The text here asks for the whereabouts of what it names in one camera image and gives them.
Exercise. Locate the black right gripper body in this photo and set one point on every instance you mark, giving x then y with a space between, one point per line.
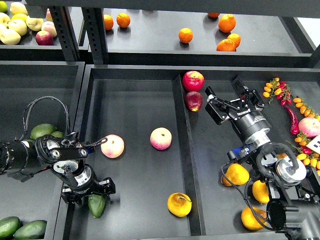
238 113

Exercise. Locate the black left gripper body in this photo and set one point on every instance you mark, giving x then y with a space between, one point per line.
90 187

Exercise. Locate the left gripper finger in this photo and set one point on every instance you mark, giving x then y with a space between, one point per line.
107 187
70 197

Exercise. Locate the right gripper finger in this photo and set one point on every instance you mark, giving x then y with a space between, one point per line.
248 99
217 108

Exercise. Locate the dark green avocado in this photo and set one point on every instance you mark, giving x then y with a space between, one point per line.
96 204

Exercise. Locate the yellow pear with stem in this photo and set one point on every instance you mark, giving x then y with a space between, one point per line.
179 204

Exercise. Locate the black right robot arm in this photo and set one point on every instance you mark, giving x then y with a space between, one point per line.
293 188

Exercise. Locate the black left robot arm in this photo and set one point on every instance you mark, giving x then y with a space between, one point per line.
21 159

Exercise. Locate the yellow pear left of pile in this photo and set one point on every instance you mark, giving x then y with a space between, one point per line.
237 174

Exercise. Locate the yellow pear brown top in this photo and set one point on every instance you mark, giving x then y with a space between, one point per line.
281 156

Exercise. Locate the green avocado small right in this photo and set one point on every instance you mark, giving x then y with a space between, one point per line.
58 134

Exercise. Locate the avocado bottom left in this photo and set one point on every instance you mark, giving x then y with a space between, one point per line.
8 226

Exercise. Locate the green avocado top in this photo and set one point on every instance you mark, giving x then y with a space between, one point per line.
41 130

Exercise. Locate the yellow pear middle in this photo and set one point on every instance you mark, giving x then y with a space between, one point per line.
260 192

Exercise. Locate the yellow pear bottom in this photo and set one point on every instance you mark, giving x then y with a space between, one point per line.
250 222

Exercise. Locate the dark red apple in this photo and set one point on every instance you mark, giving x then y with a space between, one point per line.
193 101

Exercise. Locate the cherry tomato bunch top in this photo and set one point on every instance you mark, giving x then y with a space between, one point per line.
279 90

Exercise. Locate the cherry tomato bunch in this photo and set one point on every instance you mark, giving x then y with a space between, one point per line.
307 156
279 90

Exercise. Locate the pink apple left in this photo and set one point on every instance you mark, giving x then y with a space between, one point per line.
113 147

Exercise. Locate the pink apple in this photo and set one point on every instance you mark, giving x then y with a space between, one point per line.
113 147
161 138

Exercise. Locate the bright red apple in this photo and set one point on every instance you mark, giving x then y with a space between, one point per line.
193 81

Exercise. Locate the black divider right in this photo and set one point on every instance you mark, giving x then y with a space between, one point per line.
278 117

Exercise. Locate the black divider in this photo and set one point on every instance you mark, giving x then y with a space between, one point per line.
278 117
187 158

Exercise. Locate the red chili pepper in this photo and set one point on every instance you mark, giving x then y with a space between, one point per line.
294 124

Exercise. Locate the orange behind front right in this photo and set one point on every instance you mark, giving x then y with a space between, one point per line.
236 38

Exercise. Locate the pink apple centre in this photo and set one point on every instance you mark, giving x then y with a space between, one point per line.
161 138

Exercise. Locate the black centre tray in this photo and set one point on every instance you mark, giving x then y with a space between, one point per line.
131 103

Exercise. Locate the black tray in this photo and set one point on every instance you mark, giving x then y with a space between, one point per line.
131 103
58 84

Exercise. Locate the pink apple right bin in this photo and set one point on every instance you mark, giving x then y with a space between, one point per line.
309 126

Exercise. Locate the large orange right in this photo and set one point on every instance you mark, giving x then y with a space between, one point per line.
227 23

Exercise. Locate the white label card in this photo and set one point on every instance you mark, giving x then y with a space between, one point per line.
314 144

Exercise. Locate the orange centre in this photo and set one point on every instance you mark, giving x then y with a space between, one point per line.
185 35

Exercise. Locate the cherry tomato bunch bottom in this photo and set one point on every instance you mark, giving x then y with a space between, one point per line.
307 156

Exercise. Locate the orange top edge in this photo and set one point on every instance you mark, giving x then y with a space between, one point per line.
213 15

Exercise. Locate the black divider left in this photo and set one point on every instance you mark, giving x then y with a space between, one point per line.
187 158

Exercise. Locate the black left tray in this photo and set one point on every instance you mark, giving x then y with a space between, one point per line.
58 84

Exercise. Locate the orange far left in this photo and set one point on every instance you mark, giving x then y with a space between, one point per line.
108 22

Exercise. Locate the red apple upper shelf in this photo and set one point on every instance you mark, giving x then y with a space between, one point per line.
44 38

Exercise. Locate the pale pink peach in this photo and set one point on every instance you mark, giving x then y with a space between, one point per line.
49 26

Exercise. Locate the black shelf post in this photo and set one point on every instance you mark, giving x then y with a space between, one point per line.
95 28

